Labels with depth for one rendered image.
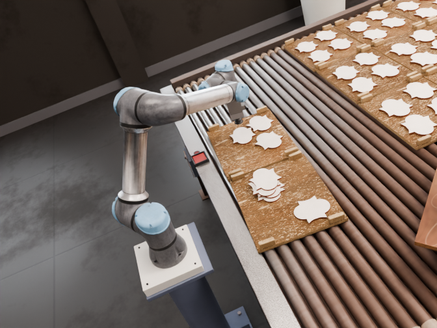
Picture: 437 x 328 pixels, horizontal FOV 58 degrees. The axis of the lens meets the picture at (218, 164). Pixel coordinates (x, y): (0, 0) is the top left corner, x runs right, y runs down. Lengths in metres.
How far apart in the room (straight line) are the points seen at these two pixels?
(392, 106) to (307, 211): 0.72
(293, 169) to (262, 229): 0.34
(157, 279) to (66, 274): 1.66
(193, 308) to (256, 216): 0.50
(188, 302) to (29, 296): 1.68
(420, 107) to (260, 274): 1.08
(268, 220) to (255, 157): 0.39
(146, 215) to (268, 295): 0.51
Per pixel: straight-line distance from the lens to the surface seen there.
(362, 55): 2.42
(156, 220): 1.43
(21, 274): 3.40
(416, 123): 1.90
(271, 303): 1.37
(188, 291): 1.70
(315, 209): 1.54
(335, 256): 1.44
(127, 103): 1.41
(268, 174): 1.67
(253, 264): 1.46
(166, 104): 1.34
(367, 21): 2.83
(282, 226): 1.52
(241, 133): 1.97
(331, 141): 1.86
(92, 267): 3.05
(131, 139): 1.45
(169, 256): 1.53
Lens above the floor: 2.11
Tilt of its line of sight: 39 degrees down
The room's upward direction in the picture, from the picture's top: 19 degrees counter-clockwise
